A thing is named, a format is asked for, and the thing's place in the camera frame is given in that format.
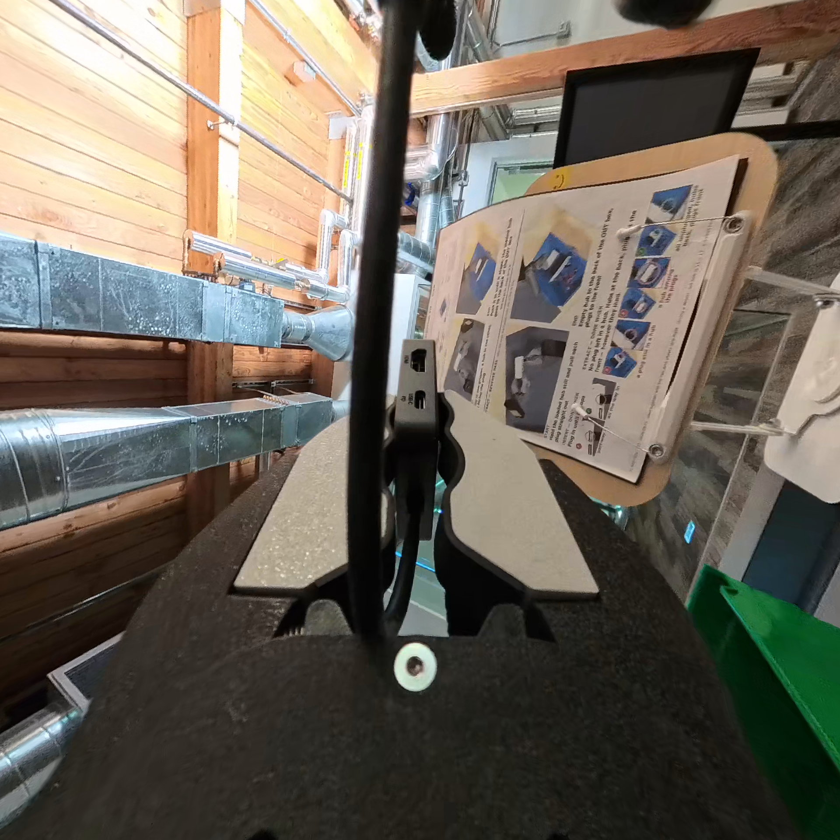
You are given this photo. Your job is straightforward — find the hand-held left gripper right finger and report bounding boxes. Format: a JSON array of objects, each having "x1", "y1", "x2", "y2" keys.
[{"x1": 434, "y1": 389, "x2": 601, "y2": 602}]

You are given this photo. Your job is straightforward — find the wooden beam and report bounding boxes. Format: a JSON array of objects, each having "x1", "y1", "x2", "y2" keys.
[{"x1": 408, "y1": 0, "x2": 840, "y2": 120}]

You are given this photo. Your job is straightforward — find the black flat pad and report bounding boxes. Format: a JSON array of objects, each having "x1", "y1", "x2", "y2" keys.
[{"x1": 743, "y1": 482, "x2": 840, "y2": 618}]

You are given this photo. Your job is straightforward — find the black braided hub cable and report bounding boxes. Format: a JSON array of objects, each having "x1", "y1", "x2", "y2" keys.
[{"x1": 382, "y1": 512, "x2": 422, "y2": 636}]

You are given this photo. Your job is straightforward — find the white stand base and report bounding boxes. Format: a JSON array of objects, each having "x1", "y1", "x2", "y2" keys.
[{"x1": 682, "y1": 266, "x2": 840, "y2": 505}]

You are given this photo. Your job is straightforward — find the printed instruction sheet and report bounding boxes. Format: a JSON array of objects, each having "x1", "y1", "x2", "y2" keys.
[{"x1": 425, "y1": 155, "x2": 744, "y2": 484}]

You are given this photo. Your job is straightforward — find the silver ventilation ducts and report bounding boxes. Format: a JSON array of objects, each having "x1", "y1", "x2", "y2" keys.
[{"x1": 0, "y1": 0, "x2": 473, "y2": 815}]

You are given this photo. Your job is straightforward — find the grey multi-port hub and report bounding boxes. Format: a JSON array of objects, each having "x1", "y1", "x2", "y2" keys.
[{"x1": 386, "y1": 338, "x2": 441, "y2": 540}]

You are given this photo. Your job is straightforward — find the black braided cable green plugs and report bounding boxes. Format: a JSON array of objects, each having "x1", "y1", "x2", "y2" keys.
[{"x1": 346, "y1": 0, "x2": 422, "y2": 660}]

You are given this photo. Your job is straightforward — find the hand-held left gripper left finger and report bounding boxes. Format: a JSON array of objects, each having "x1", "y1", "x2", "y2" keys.
[{"x1": 233, "y1": 402, "x2": 398, "y2": 597}]

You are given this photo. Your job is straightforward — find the green plastic bin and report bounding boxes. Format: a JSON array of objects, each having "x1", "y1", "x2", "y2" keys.
[{"x1": 686, "y1": 563, "x2": 840, "y2": 840}]

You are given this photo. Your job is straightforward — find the black monitor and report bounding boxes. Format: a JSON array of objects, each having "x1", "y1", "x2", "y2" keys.
[{"x1": 553, "y1": 47, "x2": 762, "y2": 172}]

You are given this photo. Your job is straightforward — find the wooden post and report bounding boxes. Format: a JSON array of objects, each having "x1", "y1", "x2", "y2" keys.
[{"x1": 185, "y1": 0, "x2": 245, "y2": 536}]

